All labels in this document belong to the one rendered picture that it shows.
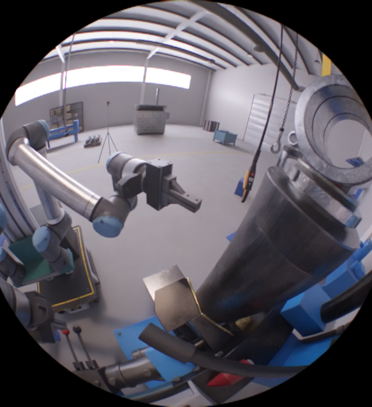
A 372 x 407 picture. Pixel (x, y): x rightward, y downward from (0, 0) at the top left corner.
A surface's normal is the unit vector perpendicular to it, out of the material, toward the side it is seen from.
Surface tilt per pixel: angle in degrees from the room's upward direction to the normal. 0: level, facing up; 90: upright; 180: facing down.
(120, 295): 0
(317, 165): 90
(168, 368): 0
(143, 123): 90
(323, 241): 90
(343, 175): 90
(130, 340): 0
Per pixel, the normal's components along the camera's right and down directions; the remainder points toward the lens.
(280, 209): -0.97, 0.03
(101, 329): 0.14, -0.78
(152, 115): 0.46, 0.60
